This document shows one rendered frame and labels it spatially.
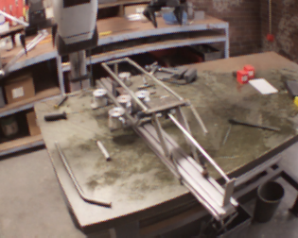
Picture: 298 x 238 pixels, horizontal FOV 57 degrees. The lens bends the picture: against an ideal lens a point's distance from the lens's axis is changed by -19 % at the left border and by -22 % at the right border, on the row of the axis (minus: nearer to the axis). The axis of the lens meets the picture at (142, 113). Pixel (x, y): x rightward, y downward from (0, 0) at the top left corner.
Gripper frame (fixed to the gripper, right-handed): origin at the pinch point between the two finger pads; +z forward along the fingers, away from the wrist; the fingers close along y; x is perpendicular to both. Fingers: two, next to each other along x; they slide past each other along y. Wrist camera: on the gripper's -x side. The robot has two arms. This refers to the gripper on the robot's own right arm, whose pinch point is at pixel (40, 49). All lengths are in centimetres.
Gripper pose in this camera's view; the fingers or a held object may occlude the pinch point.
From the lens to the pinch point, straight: 101.9
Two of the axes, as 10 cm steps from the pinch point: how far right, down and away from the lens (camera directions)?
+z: 2.4, 9.7, 0.1
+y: 9.2, -2.3, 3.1
